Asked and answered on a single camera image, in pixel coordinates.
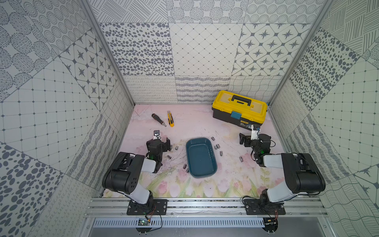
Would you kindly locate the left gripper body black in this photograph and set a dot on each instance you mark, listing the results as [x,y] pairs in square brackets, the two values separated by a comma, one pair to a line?
[165,144]

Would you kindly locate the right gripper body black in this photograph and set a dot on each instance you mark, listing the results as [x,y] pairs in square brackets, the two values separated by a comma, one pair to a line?
[248,138]

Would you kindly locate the teal plastic storage tray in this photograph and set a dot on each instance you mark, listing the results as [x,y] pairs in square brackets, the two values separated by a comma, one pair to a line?
[201,158]

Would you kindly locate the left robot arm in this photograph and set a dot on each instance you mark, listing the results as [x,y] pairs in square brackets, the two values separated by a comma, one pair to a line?
[123,175]

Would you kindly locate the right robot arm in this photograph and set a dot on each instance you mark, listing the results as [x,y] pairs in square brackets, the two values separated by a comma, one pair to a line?
[301,174]

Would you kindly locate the yellow utility knife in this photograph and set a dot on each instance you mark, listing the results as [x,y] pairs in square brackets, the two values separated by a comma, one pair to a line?
[170,119]

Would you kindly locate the yellow black toolbox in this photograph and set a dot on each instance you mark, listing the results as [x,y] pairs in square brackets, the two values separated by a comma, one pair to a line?
[239,110]

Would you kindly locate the left controller board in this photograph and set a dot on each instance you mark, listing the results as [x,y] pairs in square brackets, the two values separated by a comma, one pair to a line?
[143,226]

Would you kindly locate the controller board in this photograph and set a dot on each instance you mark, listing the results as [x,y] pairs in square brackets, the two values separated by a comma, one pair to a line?
[270,225]
[143,226]

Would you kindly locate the right controller board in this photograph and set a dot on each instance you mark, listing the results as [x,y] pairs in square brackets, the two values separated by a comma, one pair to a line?
[270,225]

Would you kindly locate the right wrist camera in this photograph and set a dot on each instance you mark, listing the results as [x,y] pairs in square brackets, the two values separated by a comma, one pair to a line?
[255,132]

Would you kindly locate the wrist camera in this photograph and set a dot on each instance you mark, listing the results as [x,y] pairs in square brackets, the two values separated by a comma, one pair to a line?
[156,135]
[255,132]

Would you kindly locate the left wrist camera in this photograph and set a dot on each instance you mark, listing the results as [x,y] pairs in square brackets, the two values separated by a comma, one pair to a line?
[156,135]

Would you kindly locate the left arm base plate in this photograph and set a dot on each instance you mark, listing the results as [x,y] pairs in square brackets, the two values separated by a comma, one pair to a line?
[154,206]

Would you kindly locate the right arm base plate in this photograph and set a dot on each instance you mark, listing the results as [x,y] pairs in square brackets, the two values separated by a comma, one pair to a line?
[255,207]

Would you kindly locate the aluminium mounting rail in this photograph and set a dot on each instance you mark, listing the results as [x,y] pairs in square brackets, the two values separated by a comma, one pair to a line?
[302,206]

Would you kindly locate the white slotted cable duct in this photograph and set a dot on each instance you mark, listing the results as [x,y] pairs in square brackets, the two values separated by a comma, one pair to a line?
[181,222]

